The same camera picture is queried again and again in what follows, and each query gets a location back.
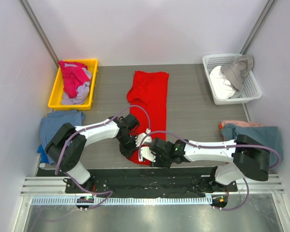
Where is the white perforated basket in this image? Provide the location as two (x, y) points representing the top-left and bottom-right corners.
(202, 53), (262, 105)

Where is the white slotted cable duct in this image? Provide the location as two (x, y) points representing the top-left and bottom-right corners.
(31, 195), (212, 206)

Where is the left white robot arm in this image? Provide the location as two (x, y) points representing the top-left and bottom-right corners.
(45, 114), (140, 193)

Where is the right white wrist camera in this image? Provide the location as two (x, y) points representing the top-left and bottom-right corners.
(138, 146), (156, 162)

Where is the pink t shirt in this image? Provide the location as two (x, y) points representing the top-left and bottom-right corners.
(58, 60), (92, 98)

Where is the red t shirt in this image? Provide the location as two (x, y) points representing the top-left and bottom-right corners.
(124, 70), (170, 166)

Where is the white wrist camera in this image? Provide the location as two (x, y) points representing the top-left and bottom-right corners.
(135, 129), (152, 147)
(138, 146), (156, 162)

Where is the white shirt in basket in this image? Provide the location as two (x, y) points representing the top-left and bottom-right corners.
(209, 66), (236, 100)

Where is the yellow plastic bin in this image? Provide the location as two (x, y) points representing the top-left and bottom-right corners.
(48, 58), (99, 110)

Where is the teal folded t shirt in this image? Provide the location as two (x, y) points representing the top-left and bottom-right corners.
(219, 122), (283, 168)

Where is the blue checkered shirt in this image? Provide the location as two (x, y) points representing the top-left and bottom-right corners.
(39, 110), (86, 153)

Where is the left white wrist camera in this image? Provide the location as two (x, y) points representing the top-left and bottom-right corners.
(135, 129), (152, 147)

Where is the grey shirt in basket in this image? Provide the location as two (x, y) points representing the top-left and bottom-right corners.
(221, 55), (254, 90)

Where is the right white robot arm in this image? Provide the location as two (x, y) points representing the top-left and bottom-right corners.
(147, 135), (271, 191)

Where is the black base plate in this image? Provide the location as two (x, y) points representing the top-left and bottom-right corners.
(64, 167), (237, 199)

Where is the lavender t shirt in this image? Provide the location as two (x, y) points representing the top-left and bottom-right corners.
(61, 81), (90, 105)

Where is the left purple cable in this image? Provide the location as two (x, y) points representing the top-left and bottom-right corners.
(54, 104), (152, 210)

